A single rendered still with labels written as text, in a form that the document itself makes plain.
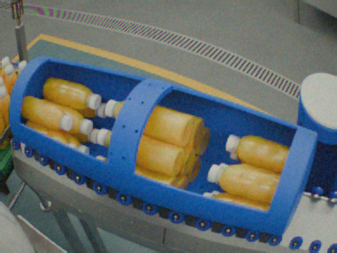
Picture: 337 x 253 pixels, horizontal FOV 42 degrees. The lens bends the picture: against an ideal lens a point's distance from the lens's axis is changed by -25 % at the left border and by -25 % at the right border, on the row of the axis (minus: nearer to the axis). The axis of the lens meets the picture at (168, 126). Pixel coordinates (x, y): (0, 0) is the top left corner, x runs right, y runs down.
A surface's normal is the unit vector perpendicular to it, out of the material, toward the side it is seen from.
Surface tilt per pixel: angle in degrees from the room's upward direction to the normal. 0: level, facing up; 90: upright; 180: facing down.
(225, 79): 0
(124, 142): 46
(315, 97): 0
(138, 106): 13
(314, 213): 0
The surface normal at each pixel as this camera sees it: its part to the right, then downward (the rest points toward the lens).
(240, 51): -0.06, -0.70
